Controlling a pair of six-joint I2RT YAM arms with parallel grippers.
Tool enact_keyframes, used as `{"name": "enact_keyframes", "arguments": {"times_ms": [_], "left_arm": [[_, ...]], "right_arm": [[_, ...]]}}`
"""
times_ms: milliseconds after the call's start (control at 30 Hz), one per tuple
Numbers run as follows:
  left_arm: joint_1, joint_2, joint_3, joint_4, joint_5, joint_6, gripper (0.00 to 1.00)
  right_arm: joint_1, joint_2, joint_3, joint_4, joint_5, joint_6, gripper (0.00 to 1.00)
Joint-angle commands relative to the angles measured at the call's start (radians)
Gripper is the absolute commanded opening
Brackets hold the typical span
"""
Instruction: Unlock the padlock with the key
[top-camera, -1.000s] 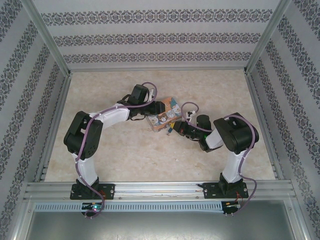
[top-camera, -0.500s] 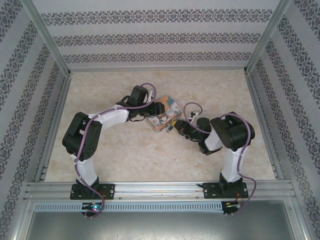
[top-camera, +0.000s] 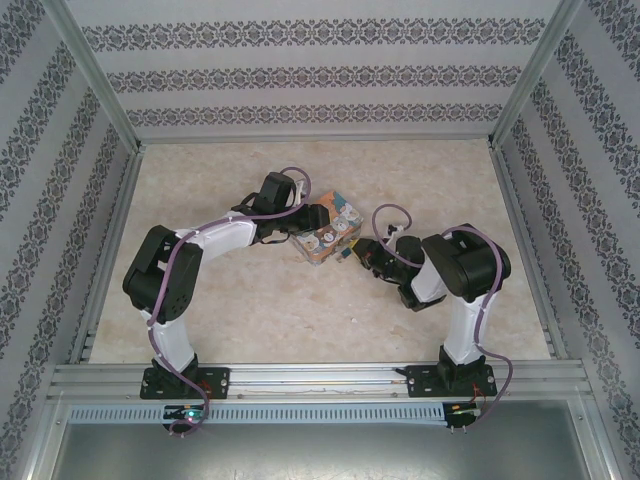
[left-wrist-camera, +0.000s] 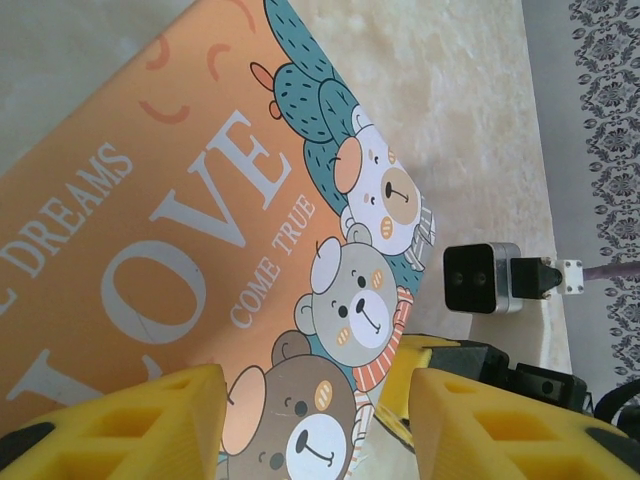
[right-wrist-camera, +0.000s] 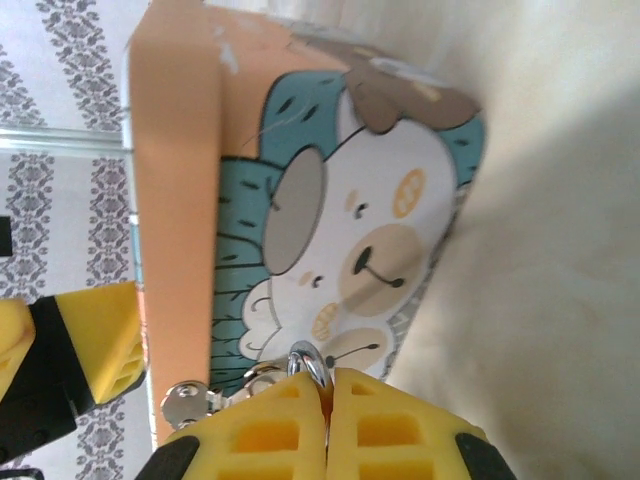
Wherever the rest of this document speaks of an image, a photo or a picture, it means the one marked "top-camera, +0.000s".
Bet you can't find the bear print tin box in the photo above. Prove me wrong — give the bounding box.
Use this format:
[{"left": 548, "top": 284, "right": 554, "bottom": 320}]
[{"left": 288, "top": 189, "right": 364, "bottom": 267}]

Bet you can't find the grey metal shelf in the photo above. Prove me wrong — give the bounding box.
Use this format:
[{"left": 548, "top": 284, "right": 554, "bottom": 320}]
[{"left": 47, "top": 399, "right": 609, "bottom": 480}]

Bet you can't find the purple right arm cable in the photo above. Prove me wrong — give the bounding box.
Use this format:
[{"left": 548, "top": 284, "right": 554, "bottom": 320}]
[{"left": 371, "top": 203, "right": 515, "bottom": 432}]

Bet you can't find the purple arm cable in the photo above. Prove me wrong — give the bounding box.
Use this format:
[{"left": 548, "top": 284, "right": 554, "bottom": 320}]
[
  {"left": 371, "top": 203, "right": 515, "bottom": 432},
  {"left": 146, "top": 166, "right": 312, "bottom": 437}
]

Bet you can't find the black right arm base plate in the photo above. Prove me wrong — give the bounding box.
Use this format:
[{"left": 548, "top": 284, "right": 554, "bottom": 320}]
[{"left": 403, "top": 364, "right": 499, "bottom": 399}]

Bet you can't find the aluminium front rail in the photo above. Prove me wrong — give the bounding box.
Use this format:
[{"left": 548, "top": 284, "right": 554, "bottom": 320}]
[{"left": 48, "top": 358, "right": 597, "bottom": 402}]

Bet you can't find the aluminium side rail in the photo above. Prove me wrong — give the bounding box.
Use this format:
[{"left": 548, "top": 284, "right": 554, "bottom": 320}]
[
  {"left": 68, "top": 144, "right": 145, "bottom": 366},
  {"left": 488, "top": 139, "right": 570, "bottom": 361}
]

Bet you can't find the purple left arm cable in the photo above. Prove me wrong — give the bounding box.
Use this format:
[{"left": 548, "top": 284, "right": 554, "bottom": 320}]
[{"left": 146, "top": 166, "right": 312, "bottom": 437}]

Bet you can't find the grey slotted cable duct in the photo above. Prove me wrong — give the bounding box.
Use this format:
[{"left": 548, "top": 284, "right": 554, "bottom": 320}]
[{"left": 67, "top": 402, "right": 447, "bottom": 427}]

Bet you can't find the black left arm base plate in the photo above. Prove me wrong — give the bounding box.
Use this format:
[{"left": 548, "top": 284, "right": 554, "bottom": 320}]
[{"left": 139, "top": 366, "right": 231, "bottom": 401}]

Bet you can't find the aluminium frame post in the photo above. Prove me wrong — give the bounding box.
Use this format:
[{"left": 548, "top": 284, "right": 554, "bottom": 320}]
[
  {"left": 39, "top": 0, "right": 145, "bottom": 154},
  {"left": 488, "top": 0, "right": 585, "bottom": 147}
]

